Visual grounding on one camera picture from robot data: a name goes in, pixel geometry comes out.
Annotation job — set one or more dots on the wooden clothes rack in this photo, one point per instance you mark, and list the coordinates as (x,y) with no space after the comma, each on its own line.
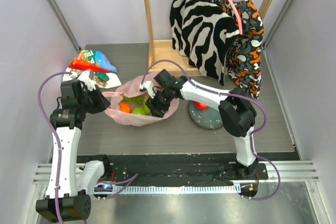
(162,49)

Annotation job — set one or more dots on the white cable duct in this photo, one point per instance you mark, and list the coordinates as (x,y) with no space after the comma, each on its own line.
(152,190)

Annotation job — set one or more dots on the green fake apple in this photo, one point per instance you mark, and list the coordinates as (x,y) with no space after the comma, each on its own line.
(139,111)

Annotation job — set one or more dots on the green fake pear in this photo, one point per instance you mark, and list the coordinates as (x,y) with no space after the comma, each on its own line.
(145,107)

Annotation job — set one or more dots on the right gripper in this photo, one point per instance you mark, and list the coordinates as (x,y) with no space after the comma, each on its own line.
(159,102)

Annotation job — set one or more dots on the red fake apple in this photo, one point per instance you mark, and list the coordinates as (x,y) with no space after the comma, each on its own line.
(200,106)

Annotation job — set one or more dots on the pink plastic bag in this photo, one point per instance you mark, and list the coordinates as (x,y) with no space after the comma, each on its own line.
(129,89)

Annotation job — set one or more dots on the blue ceramic plate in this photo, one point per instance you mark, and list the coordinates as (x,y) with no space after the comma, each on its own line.
(208,119)

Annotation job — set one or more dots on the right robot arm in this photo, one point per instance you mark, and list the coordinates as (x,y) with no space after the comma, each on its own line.
(236,111)

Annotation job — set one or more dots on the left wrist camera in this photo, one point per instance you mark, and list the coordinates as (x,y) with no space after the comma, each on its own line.
(86,77)

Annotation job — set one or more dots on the colourful cartoon cloth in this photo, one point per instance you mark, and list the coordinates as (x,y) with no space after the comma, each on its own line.
(104,73)

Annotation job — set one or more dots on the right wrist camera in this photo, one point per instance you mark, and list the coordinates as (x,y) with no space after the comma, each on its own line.
(149,88)

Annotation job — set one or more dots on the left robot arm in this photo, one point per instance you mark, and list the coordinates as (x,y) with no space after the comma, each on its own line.
(68,196)

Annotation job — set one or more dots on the green fake grapes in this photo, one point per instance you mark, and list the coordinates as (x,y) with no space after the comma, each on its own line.
(135,100)

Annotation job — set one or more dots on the fake orange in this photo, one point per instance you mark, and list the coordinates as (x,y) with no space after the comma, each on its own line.
(125,107)

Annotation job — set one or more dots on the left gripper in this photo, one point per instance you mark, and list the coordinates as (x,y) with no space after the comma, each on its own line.
(103,103)

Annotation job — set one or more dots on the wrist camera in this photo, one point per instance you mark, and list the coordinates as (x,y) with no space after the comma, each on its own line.
(86,77)
(149,88)

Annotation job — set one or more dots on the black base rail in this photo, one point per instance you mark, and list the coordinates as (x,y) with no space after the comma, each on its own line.
(176,170)

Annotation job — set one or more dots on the zebra pattern garment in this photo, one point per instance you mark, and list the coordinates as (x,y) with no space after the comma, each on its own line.
(203,32)

